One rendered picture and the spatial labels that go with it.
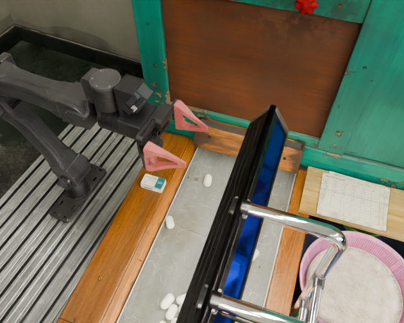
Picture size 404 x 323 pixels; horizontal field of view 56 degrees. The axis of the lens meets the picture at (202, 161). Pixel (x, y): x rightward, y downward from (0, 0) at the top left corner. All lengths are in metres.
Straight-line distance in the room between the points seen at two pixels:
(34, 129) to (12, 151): 1.34
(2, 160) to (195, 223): 1.52
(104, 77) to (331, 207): 0.64
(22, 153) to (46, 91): 1.49
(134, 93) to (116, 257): 0.44
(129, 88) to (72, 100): 0.16
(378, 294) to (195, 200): 0.49
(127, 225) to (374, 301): 0.61
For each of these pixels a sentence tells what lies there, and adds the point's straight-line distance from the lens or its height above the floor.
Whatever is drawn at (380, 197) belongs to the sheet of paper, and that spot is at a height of 0.78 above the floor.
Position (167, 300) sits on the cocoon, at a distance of 0.91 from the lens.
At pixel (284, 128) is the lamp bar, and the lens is 0.77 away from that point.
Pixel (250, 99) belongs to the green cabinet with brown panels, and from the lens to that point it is 1.00.
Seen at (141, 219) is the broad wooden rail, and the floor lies 0.76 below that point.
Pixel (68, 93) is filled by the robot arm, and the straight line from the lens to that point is 0.82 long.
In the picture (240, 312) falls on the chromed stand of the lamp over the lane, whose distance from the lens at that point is 0.53.
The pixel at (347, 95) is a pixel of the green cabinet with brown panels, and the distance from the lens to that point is 0.93.
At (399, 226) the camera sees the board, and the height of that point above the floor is 0.78.
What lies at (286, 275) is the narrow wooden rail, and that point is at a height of 0.76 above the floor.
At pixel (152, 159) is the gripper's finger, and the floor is 1.07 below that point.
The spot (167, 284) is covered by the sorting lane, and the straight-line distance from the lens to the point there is 0.94.
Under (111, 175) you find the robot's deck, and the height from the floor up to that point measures 0.65.
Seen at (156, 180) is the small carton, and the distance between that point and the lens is 1.03.
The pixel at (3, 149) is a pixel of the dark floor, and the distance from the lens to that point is 2.38.
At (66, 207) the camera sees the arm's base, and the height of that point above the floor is 0.68.
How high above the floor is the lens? 1.62
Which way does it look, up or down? 52 degrees down
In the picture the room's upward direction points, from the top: straight up
